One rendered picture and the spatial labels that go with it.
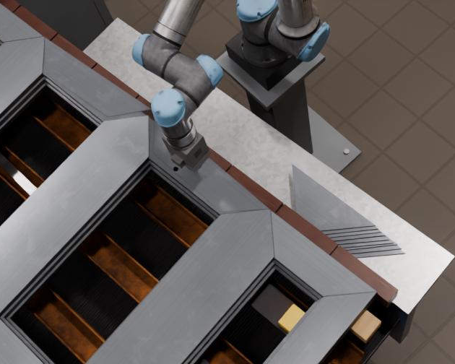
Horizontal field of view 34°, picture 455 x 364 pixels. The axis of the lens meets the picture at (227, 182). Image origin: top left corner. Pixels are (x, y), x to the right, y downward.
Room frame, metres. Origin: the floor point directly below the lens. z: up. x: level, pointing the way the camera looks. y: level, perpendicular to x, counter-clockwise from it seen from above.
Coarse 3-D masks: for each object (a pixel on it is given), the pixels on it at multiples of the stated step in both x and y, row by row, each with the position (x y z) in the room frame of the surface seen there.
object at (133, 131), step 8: (112, 120) 1.12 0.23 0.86; (120, 120) 1.11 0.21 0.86; (128, 120) 1.10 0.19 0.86; (120, 128) 1.09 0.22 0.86; (128, 128) 1.08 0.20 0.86; (136, 128) 1.07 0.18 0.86; (144, 128) 1.06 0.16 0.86; (128, 136) 1.05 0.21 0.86; (136, 136) 1.04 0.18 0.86; (144, 136) 1.04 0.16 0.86; (136, 144) 1.02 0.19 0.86; (144, 144) 1.01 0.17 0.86; (144, 152) 0.99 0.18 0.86
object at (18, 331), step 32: (32, 96) 1.32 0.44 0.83; (64, 96) 1.28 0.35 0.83; (0, 128) 1.26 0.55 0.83; (160, 160) 0.95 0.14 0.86; (128, 192) 0.91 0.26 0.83; (192, 192) 0.83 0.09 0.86; (96, 224) 0.86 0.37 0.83; (64, 256) 0.80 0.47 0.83; (32, 288) 0.75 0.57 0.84; (256, 288) 0.53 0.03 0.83; (224, 320) 0.48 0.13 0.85; (192, 352) 0.44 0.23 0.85
